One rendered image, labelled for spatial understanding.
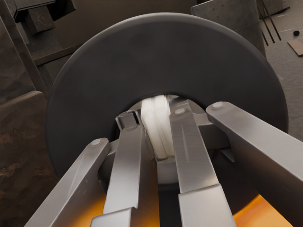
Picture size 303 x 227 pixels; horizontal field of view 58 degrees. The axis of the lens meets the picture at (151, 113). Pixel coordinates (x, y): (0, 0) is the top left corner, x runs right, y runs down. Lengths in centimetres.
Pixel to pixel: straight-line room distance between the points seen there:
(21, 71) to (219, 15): 221
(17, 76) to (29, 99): 6
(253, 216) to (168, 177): 6
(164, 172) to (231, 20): 239
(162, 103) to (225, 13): 240
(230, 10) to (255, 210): 239
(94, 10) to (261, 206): 690
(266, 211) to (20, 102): 33
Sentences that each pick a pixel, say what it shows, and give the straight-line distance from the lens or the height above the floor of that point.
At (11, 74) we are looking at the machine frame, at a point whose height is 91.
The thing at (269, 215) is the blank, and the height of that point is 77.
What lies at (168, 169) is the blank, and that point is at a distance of 21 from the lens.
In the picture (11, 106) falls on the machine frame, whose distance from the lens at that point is 41.
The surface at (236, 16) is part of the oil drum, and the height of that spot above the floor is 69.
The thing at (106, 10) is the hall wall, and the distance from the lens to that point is 715.
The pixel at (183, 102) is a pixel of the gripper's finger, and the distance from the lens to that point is 16.
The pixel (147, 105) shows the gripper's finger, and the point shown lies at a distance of 15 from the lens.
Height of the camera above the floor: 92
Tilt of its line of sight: 19 degrees down
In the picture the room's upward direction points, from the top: 19 degrees counter-clockwise
